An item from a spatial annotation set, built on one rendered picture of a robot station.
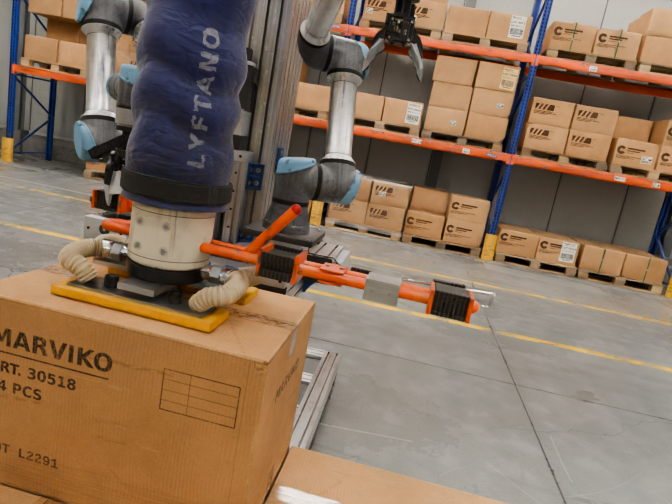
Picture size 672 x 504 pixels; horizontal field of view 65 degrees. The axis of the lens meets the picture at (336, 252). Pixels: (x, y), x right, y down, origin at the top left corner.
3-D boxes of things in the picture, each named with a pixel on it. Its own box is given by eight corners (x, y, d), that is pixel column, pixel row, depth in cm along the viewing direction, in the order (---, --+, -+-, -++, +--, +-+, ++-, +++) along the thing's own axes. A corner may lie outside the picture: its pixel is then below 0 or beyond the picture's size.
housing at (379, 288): (361, 299, 105) (365, 278, 104) (365, 291, 111) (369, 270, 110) (395, 307, 104) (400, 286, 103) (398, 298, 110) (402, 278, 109)
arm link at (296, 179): (268, 193, 169) (275, 151, 167) (308, 199, 174) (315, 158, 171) (275, 199, 158) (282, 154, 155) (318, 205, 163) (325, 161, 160)
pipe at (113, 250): (57, 273, 106) (59, 246, 104) (127, 252, 130) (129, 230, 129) (216, 313, 101) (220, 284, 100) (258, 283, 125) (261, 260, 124)
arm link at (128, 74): (146, 69, 141) (156, 69, 135) (142, 111, 143) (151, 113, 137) (115, 62, 137) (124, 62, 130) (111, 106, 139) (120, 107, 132)
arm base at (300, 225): (269, 221, 176) (274, 192, 174) (313, 230, 174) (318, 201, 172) (256, 227, 161) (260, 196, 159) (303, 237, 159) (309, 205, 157)
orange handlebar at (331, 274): (50, 221, 114) (51, 205, 114) (128, 209, 144) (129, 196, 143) (478, 321, 102) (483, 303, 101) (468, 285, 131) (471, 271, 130)
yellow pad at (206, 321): (48, 293, 104) (50, 269, 103) (81, 282, 114) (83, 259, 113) (209, 334, 100) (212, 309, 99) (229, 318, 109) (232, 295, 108)
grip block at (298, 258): (253, 276, 106) (257, 248, 105) (267, 267, 116) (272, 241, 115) (292, 286, 105) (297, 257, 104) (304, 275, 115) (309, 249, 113)
